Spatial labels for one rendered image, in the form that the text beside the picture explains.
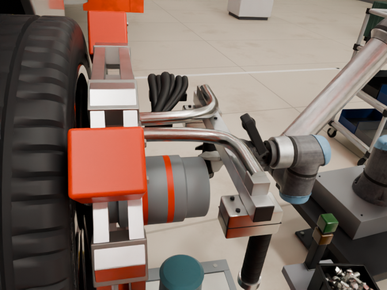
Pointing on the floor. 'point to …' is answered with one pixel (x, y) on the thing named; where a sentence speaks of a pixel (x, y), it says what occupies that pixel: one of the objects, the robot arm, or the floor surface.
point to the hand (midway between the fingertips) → (201, 149)
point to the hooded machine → (250, 9)
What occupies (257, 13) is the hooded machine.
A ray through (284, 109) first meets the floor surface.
